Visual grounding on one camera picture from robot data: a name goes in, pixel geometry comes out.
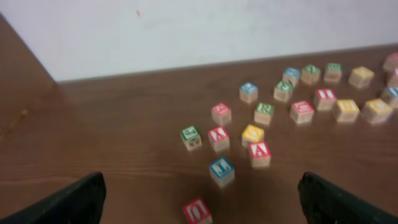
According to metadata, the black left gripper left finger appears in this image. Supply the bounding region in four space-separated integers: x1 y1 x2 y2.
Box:
1 172 106 224

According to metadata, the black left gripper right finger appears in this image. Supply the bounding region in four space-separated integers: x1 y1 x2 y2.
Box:
298 172 397 224

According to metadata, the yellow C block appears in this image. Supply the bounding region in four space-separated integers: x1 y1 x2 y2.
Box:
361 98 393 124

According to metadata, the green R block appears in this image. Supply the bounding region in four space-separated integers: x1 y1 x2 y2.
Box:
254 103 275 125

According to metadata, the blue L block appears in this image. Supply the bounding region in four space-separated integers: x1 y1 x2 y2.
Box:
381 87 398 109

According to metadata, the red A block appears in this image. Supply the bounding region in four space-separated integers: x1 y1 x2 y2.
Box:
249 141 271 169

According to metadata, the red U block upper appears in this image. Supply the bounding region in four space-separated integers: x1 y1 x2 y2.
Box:
290 101 315 124

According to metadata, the red u block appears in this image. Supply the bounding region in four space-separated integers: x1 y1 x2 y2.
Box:
182 197 213 224
290 101 315 124

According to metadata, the yellow S block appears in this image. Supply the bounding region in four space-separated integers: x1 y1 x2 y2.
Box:
332 100 360 123

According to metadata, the yellow block near A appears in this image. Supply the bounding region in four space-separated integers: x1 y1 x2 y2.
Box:
242 124 265 147

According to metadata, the red i block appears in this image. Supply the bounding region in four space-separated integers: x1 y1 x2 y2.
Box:
313 89 337 111
387 68 398 87

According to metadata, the blue J block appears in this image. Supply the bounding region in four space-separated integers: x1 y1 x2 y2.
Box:
209 157 235 188

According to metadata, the green F block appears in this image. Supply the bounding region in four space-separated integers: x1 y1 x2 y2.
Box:
273 80 293 102

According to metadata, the red X block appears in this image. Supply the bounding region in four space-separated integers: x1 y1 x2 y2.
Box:
208 126 230 152

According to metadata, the green J block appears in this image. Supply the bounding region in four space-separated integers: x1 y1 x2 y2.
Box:
180 126 202 151

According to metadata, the green B block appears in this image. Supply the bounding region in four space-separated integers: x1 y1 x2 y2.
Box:
324 63 343 83

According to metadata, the green N block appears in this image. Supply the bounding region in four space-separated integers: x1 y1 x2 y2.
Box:
301 64 321 85

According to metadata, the yellow block far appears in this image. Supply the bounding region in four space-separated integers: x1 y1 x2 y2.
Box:
348 67 374 88

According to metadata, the blue X block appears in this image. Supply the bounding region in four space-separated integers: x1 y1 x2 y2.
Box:
282 67 301 87

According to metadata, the blue P block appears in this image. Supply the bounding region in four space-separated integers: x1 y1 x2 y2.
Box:
239 82 258 104

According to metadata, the red E block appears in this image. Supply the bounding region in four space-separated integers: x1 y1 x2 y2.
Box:
211 103 232 126

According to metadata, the red I block right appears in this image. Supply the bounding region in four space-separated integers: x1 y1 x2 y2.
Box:
387 68 398 87

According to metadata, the red block far right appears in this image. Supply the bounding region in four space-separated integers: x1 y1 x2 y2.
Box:
382 52 398 72

